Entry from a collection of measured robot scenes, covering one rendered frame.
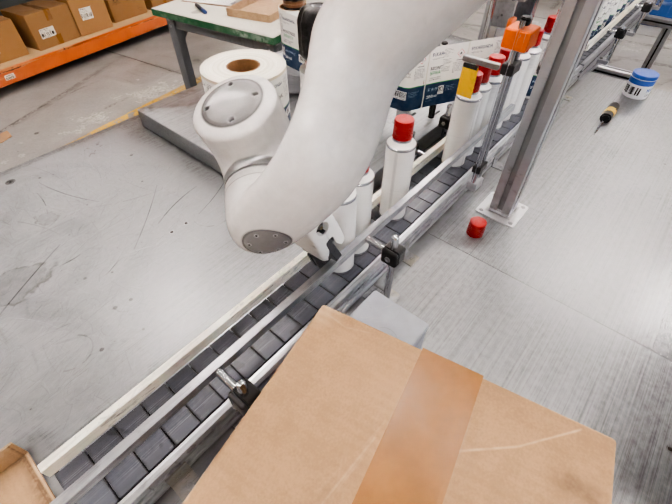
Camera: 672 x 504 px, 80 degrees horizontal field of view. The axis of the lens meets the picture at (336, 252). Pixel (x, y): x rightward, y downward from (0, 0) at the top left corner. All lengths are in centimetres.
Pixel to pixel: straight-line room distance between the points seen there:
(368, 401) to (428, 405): 4
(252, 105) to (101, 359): 51
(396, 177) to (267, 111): 39
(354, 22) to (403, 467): 31
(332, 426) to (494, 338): 46
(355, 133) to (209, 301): 50
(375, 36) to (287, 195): 13
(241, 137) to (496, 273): 58
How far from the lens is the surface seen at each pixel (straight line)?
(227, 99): 41
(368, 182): 62
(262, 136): 38
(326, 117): 32
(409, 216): 81
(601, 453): 36
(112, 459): 52
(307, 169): 32
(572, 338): 78
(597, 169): 120
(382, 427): 31
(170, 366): 60
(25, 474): 72
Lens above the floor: 141
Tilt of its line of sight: 47 degrees down
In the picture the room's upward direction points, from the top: straight up
